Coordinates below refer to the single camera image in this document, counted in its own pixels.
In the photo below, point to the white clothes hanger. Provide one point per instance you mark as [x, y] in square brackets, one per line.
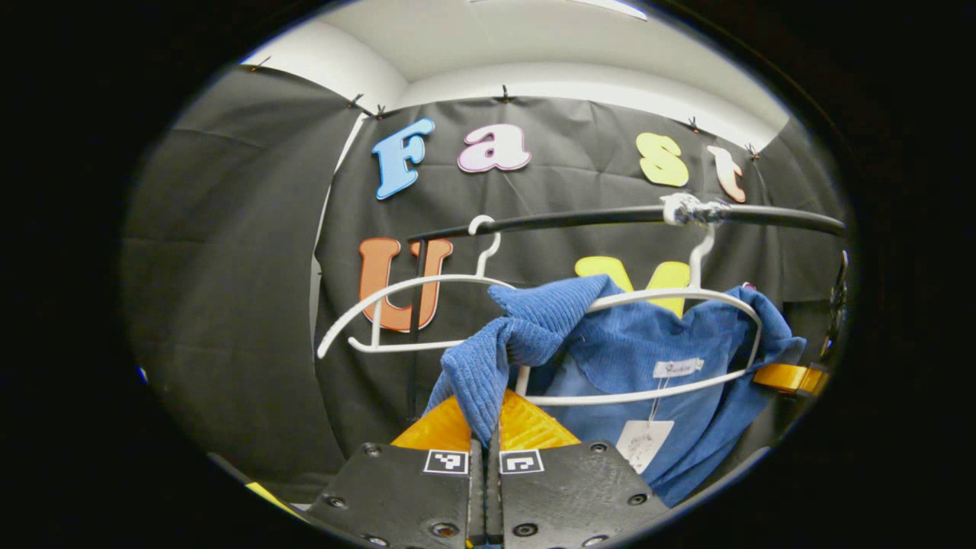
[457, 277]
[698, 263]

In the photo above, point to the white tape wrap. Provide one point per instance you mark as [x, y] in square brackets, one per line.
[690, 208]

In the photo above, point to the black backdrop cloth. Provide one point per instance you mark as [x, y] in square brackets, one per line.
[229, 267]

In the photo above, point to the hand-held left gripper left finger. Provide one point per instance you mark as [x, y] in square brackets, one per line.
[396, 496]

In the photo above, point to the white paper hang tag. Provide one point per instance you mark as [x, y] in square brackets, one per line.
[644, 444]

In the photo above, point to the black clothes rack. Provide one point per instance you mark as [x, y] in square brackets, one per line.
[579, 219]

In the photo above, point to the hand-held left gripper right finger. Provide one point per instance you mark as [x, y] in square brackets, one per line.
[572, 496]

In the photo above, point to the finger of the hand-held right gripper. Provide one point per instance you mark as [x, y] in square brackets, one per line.
[789, 377]

